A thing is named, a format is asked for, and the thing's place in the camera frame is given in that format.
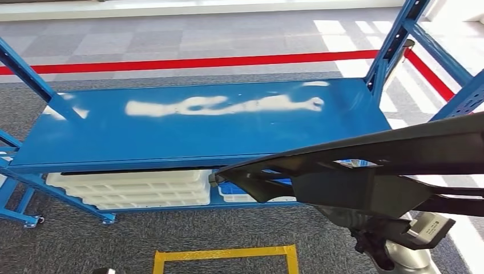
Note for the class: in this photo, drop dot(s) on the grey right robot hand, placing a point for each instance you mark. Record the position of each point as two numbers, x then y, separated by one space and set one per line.
359 219

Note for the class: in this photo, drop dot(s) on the black plastic panel part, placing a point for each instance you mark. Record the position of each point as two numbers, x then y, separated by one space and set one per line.
416 151

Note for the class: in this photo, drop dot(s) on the blue metal shelf rack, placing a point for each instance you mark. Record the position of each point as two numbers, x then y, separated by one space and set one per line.
151 132

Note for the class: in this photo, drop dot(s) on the long black strip part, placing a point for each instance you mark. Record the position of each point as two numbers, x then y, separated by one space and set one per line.
132 172

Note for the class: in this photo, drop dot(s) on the yellow floor tape square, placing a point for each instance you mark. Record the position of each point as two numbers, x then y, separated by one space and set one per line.
227 252

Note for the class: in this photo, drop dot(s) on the red barrier belt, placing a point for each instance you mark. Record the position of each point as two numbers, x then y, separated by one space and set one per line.
189 62
431 77

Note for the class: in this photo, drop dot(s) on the dark stanchion post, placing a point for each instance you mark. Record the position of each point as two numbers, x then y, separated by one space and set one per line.
408 43

